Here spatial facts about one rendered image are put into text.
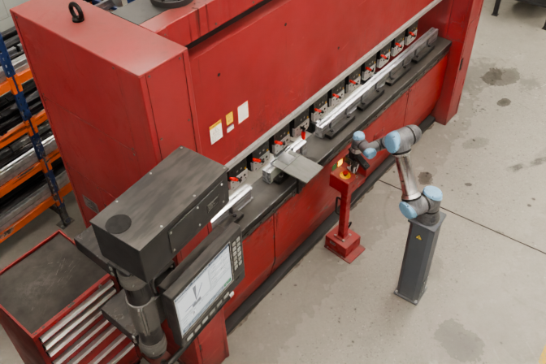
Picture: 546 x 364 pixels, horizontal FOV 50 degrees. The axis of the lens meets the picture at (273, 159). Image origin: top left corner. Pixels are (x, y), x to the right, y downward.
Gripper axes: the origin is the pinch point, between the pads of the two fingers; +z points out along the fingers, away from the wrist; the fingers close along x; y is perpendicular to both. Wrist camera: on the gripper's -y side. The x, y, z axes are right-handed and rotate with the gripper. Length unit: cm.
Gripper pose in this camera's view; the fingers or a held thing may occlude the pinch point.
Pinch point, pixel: (354, 173)
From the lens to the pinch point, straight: 403.5
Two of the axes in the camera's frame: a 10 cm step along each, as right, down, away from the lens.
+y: -7.2, -5.2, 4.7
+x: -6.9, 5.0, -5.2
